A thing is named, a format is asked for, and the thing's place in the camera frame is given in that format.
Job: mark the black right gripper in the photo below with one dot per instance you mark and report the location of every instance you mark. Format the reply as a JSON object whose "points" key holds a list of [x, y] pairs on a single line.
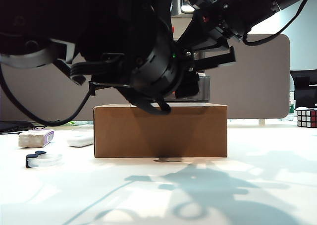
{"points": [[223, 19]]}

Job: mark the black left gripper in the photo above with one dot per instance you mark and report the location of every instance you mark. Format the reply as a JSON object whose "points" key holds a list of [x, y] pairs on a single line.
{"points": [[187, 86]]}

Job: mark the transparent tape roll blue cutter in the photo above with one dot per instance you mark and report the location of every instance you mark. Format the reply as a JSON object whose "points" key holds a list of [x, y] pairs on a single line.
{"points": [[47, 160]]}

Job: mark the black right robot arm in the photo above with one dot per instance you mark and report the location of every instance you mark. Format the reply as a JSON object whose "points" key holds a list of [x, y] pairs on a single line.
{"points": [[267, 2]]}

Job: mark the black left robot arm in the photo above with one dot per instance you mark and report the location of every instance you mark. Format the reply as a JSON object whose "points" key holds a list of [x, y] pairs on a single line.
{"points": [[99, 24]]}

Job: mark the brown cardboard box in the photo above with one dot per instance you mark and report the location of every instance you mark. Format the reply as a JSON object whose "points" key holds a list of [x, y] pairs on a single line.
{"points": [[161, 135]]}

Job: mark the grey desk partition panel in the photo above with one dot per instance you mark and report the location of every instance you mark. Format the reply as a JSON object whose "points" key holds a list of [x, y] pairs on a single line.
{"points": [[260, 86]]}

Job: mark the white partition foot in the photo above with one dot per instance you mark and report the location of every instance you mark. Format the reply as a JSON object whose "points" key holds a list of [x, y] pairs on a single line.
{"points": [[261, 122]]}

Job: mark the green bottle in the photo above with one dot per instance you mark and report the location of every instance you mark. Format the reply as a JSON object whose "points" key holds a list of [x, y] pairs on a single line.
{"points": [[291, 109]]}

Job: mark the black office chair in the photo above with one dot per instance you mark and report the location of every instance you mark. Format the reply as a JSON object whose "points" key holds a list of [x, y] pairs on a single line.
{"points": [[304, 91]]}

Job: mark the white plastic oblong case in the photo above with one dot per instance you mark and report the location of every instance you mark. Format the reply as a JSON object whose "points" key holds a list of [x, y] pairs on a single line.
{"points": [[79, 142]]}

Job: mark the black Rubik's cube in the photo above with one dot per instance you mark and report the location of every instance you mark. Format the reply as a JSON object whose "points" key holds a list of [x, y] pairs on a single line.
{"points": [[307, 118]]}

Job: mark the tissue pack purple label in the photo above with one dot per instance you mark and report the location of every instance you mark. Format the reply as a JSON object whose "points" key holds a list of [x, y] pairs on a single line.
{"points": [[34, 139]]}

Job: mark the white plastic drawer cabinet frame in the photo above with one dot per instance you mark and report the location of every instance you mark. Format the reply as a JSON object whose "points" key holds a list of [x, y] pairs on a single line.
{"points": [[183, 16]]}

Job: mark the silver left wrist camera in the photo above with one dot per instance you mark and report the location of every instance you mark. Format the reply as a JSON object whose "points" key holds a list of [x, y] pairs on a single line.
{"points": [[176, 4]]}

